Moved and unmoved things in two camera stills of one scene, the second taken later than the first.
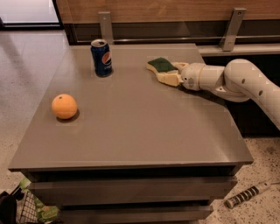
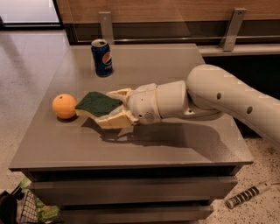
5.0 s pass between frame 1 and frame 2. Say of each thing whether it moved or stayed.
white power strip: stayed
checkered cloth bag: stayed
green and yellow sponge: moved
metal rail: stayed
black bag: stayed
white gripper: moved
